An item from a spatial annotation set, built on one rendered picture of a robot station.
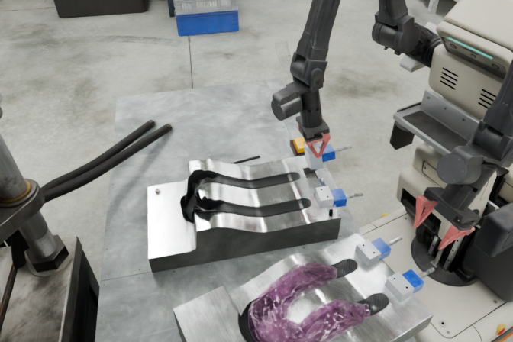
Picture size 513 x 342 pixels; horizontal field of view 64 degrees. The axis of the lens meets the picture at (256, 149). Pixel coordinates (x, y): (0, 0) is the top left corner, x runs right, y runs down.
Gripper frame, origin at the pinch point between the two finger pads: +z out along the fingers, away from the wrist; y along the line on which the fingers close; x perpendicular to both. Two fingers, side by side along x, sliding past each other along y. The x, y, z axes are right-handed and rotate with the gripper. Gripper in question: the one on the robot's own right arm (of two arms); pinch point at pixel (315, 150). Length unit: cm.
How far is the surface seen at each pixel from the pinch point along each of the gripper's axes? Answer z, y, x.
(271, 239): 11.6, 16.7, -18.9
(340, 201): 9.5, 12.7, 1.6
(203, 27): 50, -313, -15
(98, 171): -5, -12, -61
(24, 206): -15, 12, -71
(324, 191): 6.6, 10.1, -1.5
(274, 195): 7.4, 5.1, -14.5
